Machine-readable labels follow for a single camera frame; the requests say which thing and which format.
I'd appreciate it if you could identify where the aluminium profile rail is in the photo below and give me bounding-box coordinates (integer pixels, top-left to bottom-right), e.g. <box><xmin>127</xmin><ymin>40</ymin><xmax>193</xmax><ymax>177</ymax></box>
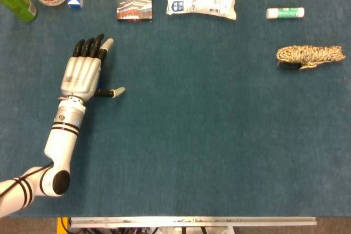
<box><xmin>70</xmin><ymin>216</ymin><xmax>318</xmax><ymax>229</ymax></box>

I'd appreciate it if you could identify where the beige braided rope bundle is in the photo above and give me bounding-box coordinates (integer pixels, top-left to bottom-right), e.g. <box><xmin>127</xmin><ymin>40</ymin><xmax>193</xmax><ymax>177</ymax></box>
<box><xmin>275</xmin><ymin>45</ymin><xmax>346</xmax><ymax>71</ymax></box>

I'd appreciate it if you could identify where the yellow frame piece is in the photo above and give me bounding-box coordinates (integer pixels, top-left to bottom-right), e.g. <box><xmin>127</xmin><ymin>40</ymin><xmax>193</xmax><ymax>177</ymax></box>
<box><xmin>56</xmin><ymin>216</ymin><xmax>69</xmax><ymax>234</ymax></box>

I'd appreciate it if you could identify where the green white glue stick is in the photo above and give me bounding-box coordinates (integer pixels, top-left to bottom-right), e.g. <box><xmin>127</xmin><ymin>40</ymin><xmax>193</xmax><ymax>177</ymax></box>
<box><xmin>266</xmin><ymin>7</ymin><xmax>305</xmax><ymax>20</ymax></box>

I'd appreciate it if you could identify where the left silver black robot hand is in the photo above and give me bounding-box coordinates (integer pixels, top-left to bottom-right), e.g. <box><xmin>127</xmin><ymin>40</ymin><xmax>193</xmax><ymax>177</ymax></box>
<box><xmin>58</xmin><ymin>33</ymin><xmax>127</xmax><ymax>103</ymax></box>

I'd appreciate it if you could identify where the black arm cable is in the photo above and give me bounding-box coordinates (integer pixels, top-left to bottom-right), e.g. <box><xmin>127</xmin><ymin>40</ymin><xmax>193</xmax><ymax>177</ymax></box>
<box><xmin>0</xmin><ymin>162</ymin><xmax>54</xmax><ymax>199</ymax></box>

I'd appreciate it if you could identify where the white base with cables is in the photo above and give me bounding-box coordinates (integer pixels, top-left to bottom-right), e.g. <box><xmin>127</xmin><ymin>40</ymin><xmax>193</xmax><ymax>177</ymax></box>
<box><xmin>68</xmin><ymin>226</ymin><xmax>236</xmax><ymax>234</ymax></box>

